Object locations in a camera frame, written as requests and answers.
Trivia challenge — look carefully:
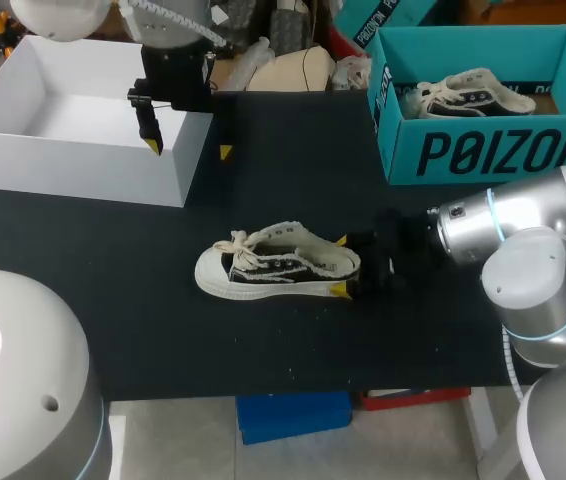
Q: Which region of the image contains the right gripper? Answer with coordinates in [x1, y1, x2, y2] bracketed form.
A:
[329, 208, 445, 302]

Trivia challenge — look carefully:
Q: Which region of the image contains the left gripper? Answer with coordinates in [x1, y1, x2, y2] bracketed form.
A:
[127, 44, 238, 163]

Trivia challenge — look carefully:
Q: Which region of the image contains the black and cream canvas shoe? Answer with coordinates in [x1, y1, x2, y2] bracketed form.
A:
[401, 69, 538, 120]
[193, 222, 363, 302]

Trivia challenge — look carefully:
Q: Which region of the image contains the white shoebox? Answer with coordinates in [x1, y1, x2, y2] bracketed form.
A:
[0, 35, 213, 209]

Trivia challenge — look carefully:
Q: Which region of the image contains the beige rounded object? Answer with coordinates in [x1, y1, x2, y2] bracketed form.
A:
[246, 46, 338, 93]

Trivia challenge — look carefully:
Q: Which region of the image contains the red box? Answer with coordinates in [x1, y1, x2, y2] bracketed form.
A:
[359, 386, 473, 413]

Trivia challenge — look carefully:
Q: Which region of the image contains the blue box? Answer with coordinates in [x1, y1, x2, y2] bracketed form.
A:
[234, 391, 355, 447]

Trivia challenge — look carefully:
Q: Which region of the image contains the teal box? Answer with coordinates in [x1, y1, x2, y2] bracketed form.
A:
[331, 0, 447, 51]
[368, 23, 566, 187]

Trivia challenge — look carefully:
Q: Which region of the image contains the clear plastic bag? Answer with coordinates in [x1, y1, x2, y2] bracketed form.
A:
[333, 53, 375, 92]

